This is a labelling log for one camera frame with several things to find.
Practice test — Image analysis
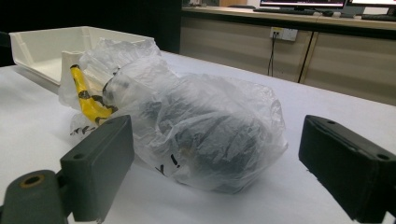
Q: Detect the wide computer monitor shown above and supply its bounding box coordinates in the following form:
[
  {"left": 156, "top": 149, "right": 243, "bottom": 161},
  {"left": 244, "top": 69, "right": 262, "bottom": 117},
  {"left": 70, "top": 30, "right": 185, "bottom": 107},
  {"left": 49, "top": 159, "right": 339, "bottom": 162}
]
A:
[{"left": 259, "top": 0, "right": 347, "bottom": 9}]

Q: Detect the black keyboard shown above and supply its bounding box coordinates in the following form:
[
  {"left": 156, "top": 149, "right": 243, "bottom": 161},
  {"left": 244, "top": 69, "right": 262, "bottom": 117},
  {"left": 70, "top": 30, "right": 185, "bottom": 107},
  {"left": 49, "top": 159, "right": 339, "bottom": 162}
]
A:
[
  {"left": 361, "top": 13, "right": 396, "bottom": 22},
  {"left": 252, "top": 7, "right": 317, "bottom": 16}
]

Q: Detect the black plugged cable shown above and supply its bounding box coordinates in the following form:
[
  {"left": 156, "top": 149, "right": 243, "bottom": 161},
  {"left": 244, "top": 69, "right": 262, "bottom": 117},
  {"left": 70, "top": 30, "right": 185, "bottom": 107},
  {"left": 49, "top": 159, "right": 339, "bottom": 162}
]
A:
[{"left": 267, "top": 32, "right": 278, "bottom": 77}]

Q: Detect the clear printed plastic bag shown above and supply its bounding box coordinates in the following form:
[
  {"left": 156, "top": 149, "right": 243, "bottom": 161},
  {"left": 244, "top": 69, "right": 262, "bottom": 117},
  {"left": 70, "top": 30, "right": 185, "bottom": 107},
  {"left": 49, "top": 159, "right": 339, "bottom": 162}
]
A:
[{"left": 58, "top": 36, "right": 290, "bottom": 195}]

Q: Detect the white plastic bin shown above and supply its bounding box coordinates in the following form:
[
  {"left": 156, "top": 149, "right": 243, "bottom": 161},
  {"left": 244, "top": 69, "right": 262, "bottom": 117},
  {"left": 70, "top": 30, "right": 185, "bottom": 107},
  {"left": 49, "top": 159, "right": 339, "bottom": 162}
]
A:
[{"left": 8, "top": 25, "right": 155, "bottom": 94}]

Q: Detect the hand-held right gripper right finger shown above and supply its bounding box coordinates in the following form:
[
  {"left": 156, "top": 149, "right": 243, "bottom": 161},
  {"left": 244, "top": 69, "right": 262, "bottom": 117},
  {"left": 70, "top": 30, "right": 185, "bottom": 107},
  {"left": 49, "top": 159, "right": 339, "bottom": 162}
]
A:
[{"left": 298, "top": 114, "right": 396, "bottom": 224}]

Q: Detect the black hanging cable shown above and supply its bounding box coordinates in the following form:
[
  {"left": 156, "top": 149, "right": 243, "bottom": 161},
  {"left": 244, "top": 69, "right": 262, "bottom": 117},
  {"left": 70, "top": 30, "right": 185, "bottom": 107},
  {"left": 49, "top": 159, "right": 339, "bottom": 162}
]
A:
[{"left": 297, "top": 31, "right": 316, "bottom": 84}]

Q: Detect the white wall socket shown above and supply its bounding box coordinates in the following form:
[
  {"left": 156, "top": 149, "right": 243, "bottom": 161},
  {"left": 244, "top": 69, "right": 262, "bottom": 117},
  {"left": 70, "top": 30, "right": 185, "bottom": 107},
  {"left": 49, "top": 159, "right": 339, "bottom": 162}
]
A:
[{"left": 269, "top": 26, "right": 299, "bottom": 43}]

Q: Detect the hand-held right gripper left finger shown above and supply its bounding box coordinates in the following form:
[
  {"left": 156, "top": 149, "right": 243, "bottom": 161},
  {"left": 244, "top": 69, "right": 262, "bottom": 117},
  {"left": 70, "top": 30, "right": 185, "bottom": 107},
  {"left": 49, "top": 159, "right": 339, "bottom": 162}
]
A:
[{"left": 60, "top": 114, "right": 135, "bottom": 223}]

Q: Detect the long wooden desk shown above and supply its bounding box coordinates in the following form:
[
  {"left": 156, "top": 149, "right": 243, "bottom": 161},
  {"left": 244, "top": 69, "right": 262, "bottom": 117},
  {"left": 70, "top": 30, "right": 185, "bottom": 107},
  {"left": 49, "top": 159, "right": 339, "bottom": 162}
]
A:
[{"left": 181, "top": 6, "right": 396, "bottom": 32}]

